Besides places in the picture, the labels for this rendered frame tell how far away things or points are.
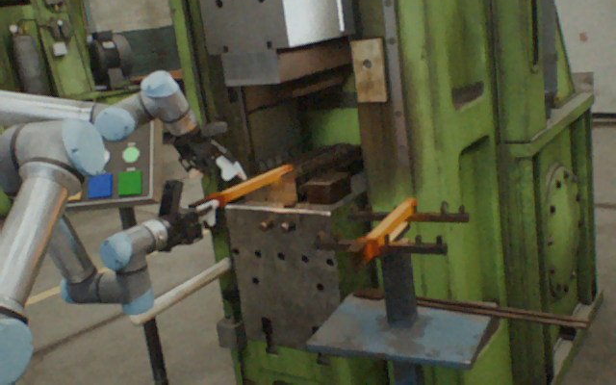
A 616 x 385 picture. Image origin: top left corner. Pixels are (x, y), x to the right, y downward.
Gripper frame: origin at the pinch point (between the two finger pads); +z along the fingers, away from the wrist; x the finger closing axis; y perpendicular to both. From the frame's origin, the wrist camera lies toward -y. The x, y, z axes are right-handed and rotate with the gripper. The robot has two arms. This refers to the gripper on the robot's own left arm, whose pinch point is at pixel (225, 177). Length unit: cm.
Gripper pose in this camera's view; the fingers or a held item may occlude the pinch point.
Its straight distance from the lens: 186.6
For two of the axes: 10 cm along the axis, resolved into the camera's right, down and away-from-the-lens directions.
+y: -4.1, 7.1, -5.7
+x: 8.3, 0.3, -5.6
